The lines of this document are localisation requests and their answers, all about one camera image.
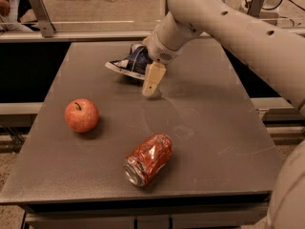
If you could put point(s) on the person in grey clothes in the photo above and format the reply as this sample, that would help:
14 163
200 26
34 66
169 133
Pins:
9 16

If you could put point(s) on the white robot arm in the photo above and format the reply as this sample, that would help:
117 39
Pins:
275 55

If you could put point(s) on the white device with cable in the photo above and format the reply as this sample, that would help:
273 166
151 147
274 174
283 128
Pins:
287 14

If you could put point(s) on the right metal rail bracket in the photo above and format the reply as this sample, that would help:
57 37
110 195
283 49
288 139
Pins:
254 7

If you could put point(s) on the left metal rail bracket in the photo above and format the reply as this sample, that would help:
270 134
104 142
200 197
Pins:
44 23

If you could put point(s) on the red apple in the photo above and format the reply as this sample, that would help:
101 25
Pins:
81 115

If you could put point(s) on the grey table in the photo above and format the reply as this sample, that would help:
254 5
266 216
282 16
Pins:
223 166

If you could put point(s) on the metal rail bracket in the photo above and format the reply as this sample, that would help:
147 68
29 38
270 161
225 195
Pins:
254 7
44 23

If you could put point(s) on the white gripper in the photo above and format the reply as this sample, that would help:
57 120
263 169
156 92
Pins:
161 49

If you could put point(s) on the blue chip bag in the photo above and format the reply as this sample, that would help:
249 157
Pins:
134 65

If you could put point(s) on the crushed red soda can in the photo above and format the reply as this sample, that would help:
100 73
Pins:
147 159

